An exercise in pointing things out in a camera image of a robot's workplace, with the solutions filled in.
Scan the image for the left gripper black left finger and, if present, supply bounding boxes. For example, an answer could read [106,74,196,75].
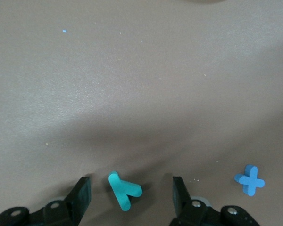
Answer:
[41,176,92,226]

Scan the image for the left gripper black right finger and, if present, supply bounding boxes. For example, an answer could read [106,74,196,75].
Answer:
[169,176,224,226]

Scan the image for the teal foam letter y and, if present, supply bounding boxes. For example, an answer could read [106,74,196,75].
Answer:
[108,171,143,211]

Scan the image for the blue foam letter x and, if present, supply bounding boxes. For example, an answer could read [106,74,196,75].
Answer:
[233,164,266,197]

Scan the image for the brown table mat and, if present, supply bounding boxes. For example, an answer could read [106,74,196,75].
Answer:
[0,0,283,226]

